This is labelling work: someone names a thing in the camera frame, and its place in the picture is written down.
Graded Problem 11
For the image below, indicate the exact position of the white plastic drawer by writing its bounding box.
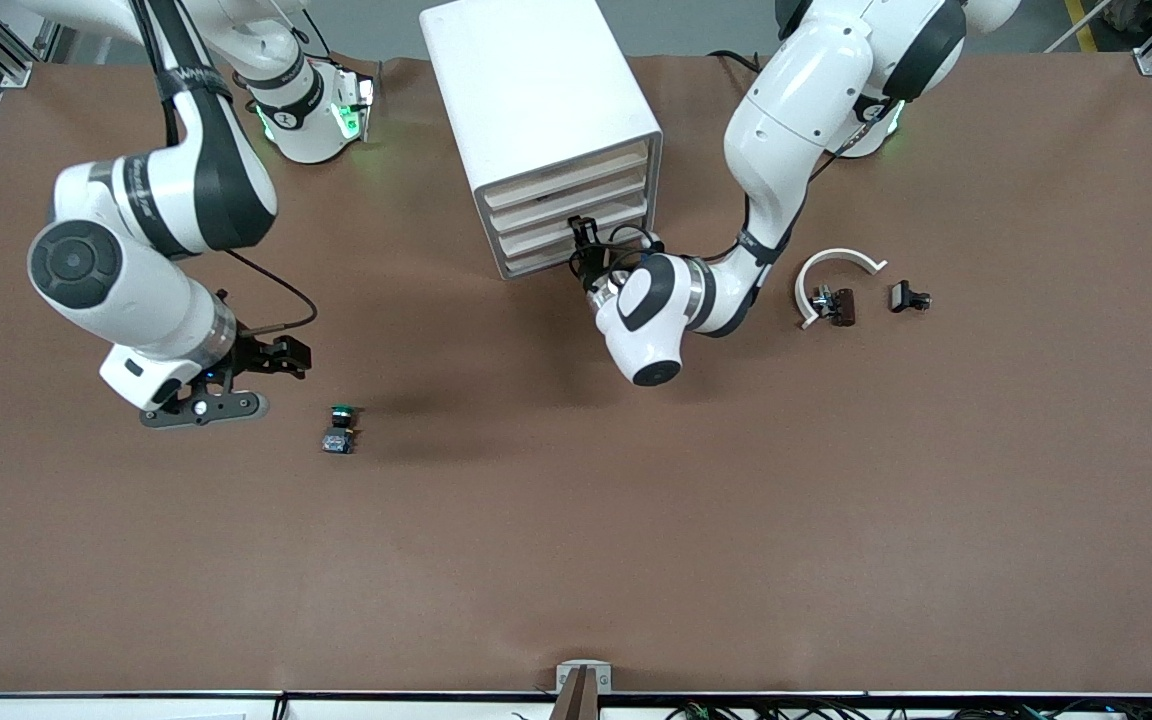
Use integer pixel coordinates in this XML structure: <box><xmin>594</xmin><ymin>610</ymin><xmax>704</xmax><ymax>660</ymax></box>
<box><xmin>500</xmin><ymin>215</ymin><xmax>655</xmax><ymax>278</ymax></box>
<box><xmin>481</xmin><ymin>143</ymin><xmax>651</xmax><ymax>209</ymax></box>
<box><xmin>494</xmin><ymin>192</ymin><xmax>653</xmax><ymax>255</ymax></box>
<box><xmin>487</xmin><ymin>168</ymin><xmax>651</xmax><ymax>233</ymax></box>

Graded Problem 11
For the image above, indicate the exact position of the green push button switch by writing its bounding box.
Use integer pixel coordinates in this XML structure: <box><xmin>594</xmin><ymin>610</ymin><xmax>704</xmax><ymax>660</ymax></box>
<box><xmin>321</xmin><ymin>404</ymin><xmax>362</xmax><ymax>456</ymax></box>

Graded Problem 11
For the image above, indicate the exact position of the white drawer cabinet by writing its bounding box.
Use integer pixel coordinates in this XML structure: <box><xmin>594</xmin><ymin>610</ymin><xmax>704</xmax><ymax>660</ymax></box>
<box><xmin>419</xmin><ymin>0</ymin><xmax>664</xmax><ymax>281</ymax></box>

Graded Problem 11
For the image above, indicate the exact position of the brown table cover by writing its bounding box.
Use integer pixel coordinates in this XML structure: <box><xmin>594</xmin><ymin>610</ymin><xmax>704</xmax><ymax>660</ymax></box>
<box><xmin>0</xmin><ymin>52</ymin><xmax>1152</xmax><ymax>696</ymax></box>

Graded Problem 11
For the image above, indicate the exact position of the white curved plastic part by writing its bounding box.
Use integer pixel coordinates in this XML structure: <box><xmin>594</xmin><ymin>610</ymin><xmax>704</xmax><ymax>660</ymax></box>
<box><xmin>796</xmin><ymin>247</ymin><xmax>889</xmax><ymax>330</ymax></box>

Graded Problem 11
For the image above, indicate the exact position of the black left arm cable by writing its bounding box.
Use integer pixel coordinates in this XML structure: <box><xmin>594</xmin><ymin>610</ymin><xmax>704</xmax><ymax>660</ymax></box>
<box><xmin>608</xmin><ymin>226</ymin><xmax>666</xmax><ymax>258</ymax></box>

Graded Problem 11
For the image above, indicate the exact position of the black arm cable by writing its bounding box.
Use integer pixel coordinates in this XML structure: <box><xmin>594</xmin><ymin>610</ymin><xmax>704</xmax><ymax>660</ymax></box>
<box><xmin>224</xmin><ymin>248</ymin><xmax>320</xmax><ymax>336</ymax></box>
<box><xmin>608</xmin><ymin>226</ymin><xmax>666</xmax><ymax>258</ymax></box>

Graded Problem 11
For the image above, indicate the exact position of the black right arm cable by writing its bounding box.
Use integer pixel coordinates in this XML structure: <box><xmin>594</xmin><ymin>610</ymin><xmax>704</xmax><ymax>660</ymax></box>
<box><xmin>224</xmin><ymin>248</ymin><xmax>320</xmax><ymax>336</ymax></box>

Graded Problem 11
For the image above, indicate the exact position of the black base cable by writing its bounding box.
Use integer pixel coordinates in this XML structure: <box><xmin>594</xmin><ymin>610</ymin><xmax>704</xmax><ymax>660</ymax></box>
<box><xmin>708</xmin><ymin>48</ymin><xmax>767</xmax><ymax>77</ymax></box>

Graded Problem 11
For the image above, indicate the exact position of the dark brown switch component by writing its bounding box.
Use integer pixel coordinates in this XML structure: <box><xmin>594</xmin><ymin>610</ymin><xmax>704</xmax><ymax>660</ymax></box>
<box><xmin>813</xmin><ymin>286</ymin><xmax>857</xmax><ymax>328</ymax></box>

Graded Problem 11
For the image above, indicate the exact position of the white table edge rail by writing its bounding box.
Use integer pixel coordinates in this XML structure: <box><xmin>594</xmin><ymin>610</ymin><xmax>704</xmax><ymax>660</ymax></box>
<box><xmin>0</xmin><ymin>688</ymin><xmax>1152</xmax><ymax>720</ymax></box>

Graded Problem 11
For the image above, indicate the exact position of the grey metal bracket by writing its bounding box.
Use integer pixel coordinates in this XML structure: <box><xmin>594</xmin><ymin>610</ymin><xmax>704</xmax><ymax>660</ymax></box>
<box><xmin>556</xmin><ymin>660</ymin><xmax>613</xmax><ymax>694</ymax></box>

